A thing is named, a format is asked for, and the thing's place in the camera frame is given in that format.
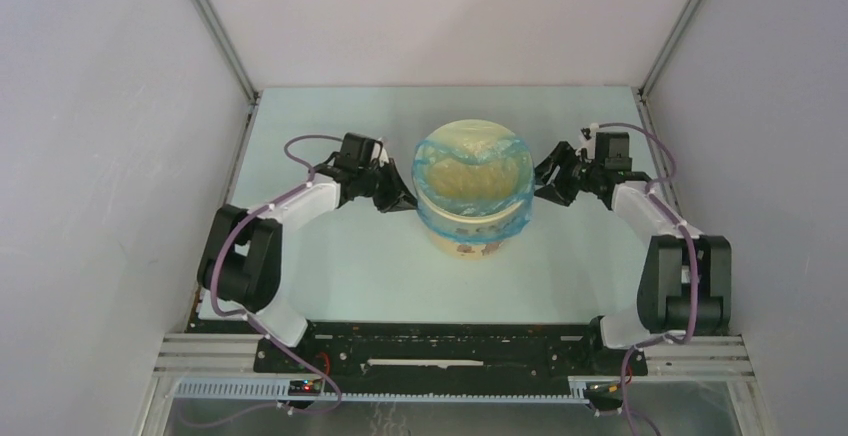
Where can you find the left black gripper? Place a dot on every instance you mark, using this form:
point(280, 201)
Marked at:
point(398, 198)

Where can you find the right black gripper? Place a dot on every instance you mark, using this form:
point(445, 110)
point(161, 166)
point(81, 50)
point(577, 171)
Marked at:
point(562, 155)

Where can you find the blue plastic trash bag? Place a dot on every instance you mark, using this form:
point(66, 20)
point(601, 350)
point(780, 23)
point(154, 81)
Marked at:
point(474, 174)

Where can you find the yellow cartoon trash bin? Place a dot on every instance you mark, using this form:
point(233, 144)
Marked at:
point(470, 234)

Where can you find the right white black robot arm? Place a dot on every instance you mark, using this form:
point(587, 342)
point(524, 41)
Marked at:
point(685, 284)

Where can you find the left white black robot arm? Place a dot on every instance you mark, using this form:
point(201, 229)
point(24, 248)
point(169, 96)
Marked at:
point(241, 266)

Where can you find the left small circuit board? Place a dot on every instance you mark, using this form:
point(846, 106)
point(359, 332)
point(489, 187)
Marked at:
point(305, 388)

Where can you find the small circuit board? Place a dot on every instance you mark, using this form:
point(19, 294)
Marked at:
point(603, 390)
point(305, 388)

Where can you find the right small circuit board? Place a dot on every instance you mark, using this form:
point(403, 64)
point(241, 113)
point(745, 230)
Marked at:
point(603, 390)

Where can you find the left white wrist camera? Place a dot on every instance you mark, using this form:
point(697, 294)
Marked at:
point(379, 153)

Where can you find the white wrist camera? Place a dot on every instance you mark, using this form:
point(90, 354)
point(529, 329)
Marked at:
point(588, 138)
point(379, 153)

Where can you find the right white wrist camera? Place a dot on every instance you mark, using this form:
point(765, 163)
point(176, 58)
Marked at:
point(588, 138)

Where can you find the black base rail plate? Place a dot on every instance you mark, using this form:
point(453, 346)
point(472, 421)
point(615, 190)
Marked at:
point(500, 357)

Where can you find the right aluminium frame post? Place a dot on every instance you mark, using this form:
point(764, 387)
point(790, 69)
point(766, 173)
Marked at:
point(667, 50)

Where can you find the aluminium frame post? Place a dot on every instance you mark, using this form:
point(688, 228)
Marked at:
point(221, 39)
point(667, 50)

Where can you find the grey slotted cable duct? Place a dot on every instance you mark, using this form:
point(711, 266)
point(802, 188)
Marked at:
point(274, 389)

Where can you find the left aluminium frame post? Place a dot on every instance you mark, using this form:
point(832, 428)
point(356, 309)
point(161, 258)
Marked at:
point(221, 39)

